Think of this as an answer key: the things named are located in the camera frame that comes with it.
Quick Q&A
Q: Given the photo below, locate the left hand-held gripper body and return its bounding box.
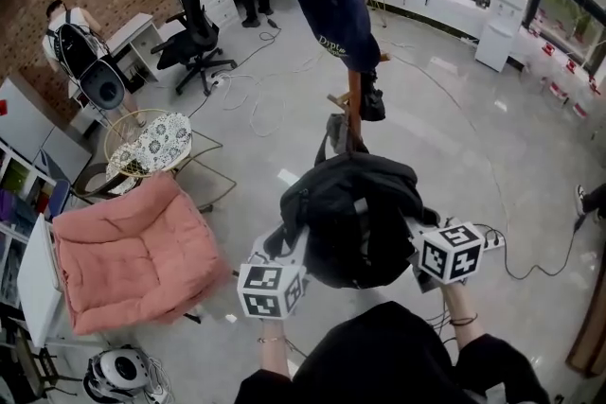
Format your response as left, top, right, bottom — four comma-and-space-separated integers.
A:
236, 221, 312, 322

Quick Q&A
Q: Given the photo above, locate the white water dispenser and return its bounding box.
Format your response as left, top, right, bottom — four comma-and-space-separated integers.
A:
473, 0, 529, 75

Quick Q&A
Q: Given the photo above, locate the person's left forearm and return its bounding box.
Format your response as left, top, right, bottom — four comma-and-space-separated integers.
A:
258, 319, 291, 378

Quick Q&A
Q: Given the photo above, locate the grey bag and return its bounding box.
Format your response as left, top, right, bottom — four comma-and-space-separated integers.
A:
315, 112, 368, 165

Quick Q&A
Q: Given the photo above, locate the wooden coat rack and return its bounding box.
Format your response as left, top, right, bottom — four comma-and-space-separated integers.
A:
305, 0, 392, 157

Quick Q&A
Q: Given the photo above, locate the navy blue garment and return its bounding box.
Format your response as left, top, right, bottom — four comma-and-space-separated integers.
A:
296, 0, 383, 73

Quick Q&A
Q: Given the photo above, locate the pink cushioned armchair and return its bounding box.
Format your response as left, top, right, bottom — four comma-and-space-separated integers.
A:
50, 172, 226, 337

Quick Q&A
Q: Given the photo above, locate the white window ledge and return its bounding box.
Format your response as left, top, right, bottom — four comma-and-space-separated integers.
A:
364, 0, 606, 124

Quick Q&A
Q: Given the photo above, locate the white shelf unit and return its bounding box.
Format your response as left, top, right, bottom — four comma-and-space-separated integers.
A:
0, 141, 72, 313

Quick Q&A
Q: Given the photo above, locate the black cable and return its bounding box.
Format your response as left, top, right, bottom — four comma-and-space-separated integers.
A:
482, 212, 586, 280

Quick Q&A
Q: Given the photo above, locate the white cable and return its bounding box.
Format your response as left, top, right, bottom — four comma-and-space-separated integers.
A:
187, 26, 332, 139

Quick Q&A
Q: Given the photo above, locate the white power strip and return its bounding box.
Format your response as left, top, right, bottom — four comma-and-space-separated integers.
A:
442, 216, 504, 253

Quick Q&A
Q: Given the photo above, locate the white headset device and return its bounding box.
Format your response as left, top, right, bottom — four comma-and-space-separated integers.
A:
82, 343, 174, 404

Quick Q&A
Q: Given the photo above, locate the black office chair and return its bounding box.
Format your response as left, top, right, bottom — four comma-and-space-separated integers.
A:
150, 0, 238, 98

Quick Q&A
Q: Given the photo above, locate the small black bag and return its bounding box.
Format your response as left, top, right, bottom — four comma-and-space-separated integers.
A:
358, 69, 387, 123

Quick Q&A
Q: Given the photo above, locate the round gold wire table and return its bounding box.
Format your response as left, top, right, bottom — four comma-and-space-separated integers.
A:
102, 108, 238, 212

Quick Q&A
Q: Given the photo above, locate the person's right forearm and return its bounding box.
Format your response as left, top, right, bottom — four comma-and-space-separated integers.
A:
439, 281, 485, 365

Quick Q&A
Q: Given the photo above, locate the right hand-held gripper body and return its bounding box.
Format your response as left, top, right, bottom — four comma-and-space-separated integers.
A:
401, 208, 487, 294

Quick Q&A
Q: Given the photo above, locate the white folding board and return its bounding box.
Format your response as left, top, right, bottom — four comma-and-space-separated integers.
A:
16, 212, 65, 349

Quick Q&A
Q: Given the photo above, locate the person's black top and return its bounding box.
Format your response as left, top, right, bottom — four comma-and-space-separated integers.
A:
234, 300, 553, 404

